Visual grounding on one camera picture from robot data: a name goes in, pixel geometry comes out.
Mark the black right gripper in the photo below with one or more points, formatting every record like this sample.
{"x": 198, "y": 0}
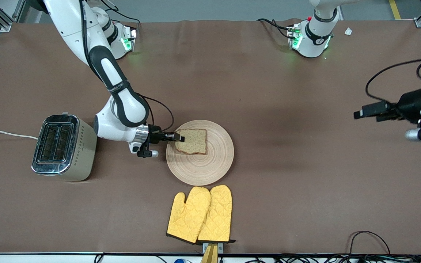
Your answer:
{"x": 154, "y": 135}

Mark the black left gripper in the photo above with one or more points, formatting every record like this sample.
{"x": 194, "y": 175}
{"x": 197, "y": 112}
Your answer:
{"x": 410, "y": 104}

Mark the slice of brown toast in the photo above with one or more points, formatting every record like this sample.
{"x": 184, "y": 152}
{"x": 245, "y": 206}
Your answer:
{"x": 194, "y": 142}

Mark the round light wooden plate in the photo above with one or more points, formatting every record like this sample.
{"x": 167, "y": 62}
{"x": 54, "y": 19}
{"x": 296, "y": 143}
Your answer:
{"x": 203, "y": 168}

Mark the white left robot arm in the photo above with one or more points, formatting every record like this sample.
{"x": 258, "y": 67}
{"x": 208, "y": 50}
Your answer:
{"x": 314, "y": 44}

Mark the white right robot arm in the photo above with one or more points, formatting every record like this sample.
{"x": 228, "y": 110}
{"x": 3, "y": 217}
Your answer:
{"x": 112, "y": 131}

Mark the yellow quilted oven mitt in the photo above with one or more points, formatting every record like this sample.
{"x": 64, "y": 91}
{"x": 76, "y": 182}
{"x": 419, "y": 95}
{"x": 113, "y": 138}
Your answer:
{"x": 217, "y": 215}
{"x": 188, "y": 215}

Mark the small white paper scrap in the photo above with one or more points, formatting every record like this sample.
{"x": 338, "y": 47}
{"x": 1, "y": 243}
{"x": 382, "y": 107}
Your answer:
{"x": 348, "y": 31}

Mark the cream and chrome toaster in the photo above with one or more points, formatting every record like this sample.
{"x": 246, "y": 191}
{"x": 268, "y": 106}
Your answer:
{"x": 82, "y": 153}

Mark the brown table cover sheet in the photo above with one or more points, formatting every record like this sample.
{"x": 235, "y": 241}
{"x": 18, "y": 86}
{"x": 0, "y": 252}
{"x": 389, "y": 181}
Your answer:
{"x": 269, "y": 109}

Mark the small blue object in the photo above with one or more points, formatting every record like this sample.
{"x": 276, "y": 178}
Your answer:
{"x": 179, "y": 261}

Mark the small grey metal bracket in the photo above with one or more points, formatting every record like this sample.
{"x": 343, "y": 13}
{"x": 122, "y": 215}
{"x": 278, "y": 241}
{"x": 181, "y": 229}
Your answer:
{"x": 220, "y": 248}

